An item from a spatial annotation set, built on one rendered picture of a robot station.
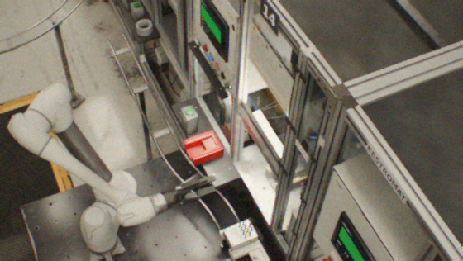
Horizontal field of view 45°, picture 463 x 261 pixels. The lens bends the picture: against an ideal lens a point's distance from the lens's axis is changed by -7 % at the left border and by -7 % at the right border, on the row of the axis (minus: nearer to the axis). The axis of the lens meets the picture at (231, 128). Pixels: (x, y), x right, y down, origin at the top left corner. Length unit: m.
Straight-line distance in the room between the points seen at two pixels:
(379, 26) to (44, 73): 3.18
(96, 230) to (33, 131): 0.58
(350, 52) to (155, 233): 1.50
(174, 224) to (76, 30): 2.42
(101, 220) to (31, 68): 2.25
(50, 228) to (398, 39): 1.94
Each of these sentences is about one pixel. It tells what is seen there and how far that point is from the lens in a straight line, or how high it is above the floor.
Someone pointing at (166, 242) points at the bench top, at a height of 0.68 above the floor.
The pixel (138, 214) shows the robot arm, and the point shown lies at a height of 1.16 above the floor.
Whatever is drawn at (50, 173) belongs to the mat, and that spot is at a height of 0.01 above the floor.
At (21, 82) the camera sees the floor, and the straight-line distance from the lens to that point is 4.64.
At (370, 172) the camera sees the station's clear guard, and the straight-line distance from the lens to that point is 1.71.
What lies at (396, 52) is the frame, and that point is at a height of 2.01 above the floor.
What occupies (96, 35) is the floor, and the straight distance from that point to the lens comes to 4.85.
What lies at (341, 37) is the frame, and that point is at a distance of 1.89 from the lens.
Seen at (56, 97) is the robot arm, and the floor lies 1.45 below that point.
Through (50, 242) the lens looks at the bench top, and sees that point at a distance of 3.00.
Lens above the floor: 3.28
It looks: 53 degrees down
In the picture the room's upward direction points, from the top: 3 degrees clockwise
